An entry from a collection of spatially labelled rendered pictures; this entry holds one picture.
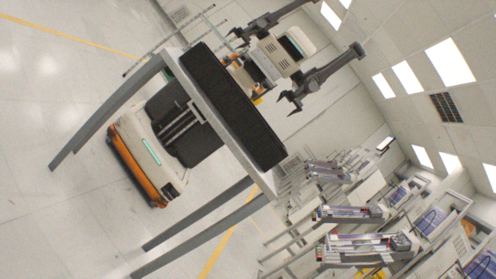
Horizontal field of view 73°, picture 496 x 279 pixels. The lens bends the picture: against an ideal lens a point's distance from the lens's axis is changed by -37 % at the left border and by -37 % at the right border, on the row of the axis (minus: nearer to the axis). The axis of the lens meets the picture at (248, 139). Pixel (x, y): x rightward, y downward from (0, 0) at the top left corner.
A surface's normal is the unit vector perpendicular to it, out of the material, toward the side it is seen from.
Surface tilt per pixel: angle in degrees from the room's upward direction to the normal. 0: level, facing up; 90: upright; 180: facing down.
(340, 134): 90
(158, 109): 90
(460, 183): 90
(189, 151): 90
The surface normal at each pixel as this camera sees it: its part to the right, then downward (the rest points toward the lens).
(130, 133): 0.01, 0.18
